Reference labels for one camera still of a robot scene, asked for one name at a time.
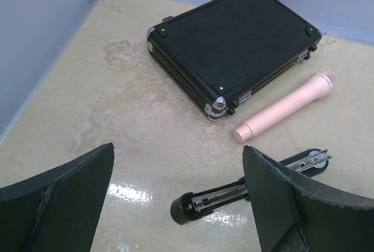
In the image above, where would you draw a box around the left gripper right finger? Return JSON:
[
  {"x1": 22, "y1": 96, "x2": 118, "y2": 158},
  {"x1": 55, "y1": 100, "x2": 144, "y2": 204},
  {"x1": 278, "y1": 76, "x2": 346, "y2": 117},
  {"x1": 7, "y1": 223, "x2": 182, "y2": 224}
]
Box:
[{"x1": 243, "y1": 146, "x2": 373, "y2": 251}]

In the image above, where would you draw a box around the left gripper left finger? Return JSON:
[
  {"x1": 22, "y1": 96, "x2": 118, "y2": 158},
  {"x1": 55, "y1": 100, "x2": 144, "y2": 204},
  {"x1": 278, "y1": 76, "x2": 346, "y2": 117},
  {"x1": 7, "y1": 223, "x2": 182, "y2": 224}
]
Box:
[{"x1": 1, "y1": 143, "x2": 115, "y2": 251}]

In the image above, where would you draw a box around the black stapler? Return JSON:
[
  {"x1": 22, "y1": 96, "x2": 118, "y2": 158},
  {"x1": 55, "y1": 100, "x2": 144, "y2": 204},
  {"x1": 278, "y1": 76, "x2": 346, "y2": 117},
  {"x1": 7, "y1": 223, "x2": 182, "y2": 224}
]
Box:
[{"x1": 170, "y1": 149, "x2": 333, "y2": 225}]

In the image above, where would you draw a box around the pink cylindrical tube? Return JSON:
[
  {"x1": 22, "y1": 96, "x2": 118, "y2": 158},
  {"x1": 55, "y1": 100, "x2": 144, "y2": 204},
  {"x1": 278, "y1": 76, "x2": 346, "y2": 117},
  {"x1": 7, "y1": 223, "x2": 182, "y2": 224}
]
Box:
[{"x1": 233, "y1": 71, "x2": 338, "y2": 143}]

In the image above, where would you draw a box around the black hard case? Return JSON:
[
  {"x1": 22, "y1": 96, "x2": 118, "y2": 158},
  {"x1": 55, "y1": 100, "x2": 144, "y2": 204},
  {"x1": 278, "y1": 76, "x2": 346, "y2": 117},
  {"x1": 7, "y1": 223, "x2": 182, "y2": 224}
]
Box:
[{"x1": 147, "y1": 0, "x2": 323, "y2": 120}]

